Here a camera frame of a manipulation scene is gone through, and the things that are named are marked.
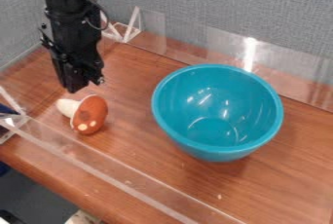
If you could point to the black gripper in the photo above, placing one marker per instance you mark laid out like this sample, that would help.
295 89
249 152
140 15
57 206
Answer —
71 36

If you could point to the brown toy mushroom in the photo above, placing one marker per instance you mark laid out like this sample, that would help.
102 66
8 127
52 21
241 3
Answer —
87 113

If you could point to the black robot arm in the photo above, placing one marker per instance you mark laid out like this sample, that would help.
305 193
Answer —
71 6

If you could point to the blue plastic bowl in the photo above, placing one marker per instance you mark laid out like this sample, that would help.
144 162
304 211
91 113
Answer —
218 111

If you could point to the clear acrylic left barrier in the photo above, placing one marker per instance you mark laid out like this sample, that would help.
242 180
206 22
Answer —
16 58

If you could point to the clear acrylic barrier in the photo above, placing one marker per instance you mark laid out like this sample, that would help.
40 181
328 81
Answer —
112 190
16 58
301 76

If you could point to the clear acrylic front barrier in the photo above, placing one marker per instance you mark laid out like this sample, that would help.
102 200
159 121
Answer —
112 190

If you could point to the clear acrylic back barrier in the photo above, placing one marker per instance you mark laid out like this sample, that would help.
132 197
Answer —
301 76

